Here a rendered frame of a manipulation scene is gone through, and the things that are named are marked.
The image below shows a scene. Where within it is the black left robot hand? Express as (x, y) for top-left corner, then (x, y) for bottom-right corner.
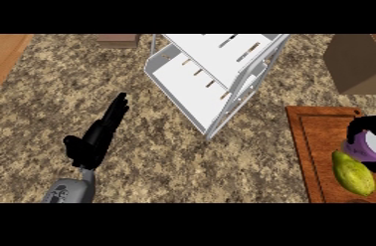
(62, 92), (131, 171)

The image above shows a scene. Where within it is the brown wooden cutting board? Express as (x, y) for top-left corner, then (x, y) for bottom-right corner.
(284, 105), (376, 204)

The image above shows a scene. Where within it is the small brown block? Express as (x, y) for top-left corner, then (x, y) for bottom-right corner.
(95, 34), (141, 49)

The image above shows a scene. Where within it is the green pear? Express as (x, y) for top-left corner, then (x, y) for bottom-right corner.
(330, 149), (376, 197)

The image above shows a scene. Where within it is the brown box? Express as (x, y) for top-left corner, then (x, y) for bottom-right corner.
(322, 34), (376, 96)

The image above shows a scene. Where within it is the white tiered wire basket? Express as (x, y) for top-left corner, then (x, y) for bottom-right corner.
(143, 34), (292, 142)

